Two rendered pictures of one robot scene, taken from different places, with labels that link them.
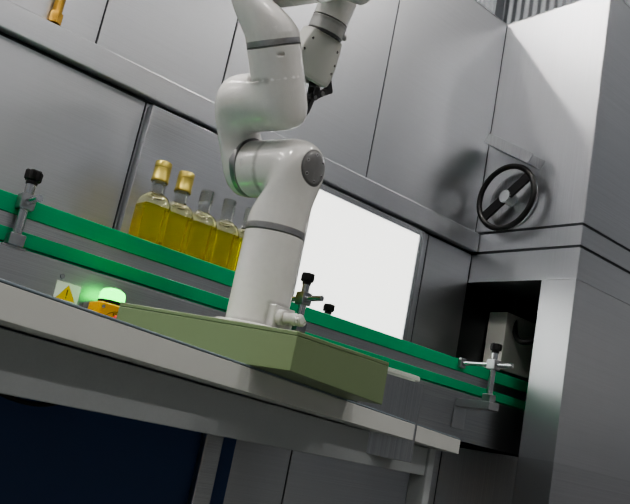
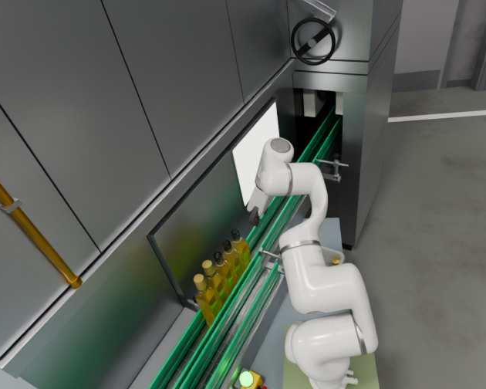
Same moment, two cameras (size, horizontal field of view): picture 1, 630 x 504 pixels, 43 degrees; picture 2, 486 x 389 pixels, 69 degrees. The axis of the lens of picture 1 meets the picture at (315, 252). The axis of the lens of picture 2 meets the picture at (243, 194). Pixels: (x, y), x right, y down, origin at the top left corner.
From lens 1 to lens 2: 1.70 m
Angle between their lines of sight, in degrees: 57
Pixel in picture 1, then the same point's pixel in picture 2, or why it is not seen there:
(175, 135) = (171, 230)
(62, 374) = not seen: outside the picture
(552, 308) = (352, 108)
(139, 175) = (171, 265)
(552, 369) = (355, 137)
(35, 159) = (127, 321)
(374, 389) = not seen: hidden behind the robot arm
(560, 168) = (349, 19)
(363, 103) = (227, 63)
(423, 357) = not seen: hidden behind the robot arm
